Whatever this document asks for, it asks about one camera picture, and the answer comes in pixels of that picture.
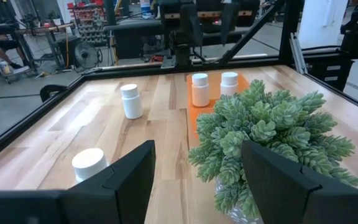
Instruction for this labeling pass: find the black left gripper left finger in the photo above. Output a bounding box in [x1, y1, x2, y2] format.
[60, 139, 157, 224]

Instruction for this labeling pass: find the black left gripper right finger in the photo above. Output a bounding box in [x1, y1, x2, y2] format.
[241, 141, 358, 224]

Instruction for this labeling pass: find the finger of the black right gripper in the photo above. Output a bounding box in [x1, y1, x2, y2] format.
[221, 1, 241, 46]
[178, 3, 203, 47]

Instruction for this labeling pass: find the white pill bottle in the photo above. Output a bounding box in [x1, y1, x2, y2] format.
[120, 83, 144, 120]
[220, 72, 239, 97]
[71, 147, 109, 184]
[191, 73, 210, 108]

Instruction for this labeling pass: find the orange translucent plastic basket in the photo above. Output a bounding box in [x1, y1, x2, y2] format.
[186, 72, 251, 141]

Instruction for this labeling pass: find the artificial succulent in patterned pot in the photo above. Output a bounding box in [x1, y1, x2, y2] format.
[187, 79, 358, 224]

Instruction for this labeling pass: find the black workbench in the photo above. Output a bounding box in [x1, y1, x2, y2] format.
[103, 18, 180, 62]

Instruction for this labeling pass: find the black drawer cabinet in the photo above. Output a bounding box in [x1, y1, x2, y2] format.
[303, 46, 356, 91]

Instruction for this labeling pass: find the red and black bin rack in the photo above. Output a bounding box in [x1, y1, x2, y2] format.
[68, 1, 108, 44]

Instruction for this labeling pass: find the black floor fan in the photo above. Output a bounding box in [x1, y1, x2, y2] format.
[73, 42, 100, 70]

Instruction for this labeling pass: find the wooden workbench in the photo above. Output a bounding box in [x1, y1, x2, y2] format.
[0, 22, 76, 68]

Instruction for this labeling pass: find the white rolling cart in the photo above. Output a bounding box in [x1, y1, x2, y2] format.
[0, 57, 32, 86]

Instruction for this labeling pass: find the yellow bottle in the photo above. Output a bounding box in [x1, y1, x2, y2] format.
[0, 60, 11, 75]

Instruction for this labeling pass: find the person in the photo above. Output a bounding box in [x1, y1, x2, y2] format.
[0, 34, 24, 70]

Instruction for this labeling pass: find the black aluminium table frame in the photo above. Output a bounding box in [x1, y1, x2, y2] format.
[0, 0, 358, 167]

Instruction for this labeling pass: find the black frame bracket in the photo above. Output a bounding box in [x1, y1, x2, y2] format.
[39, 84, 70, 103]

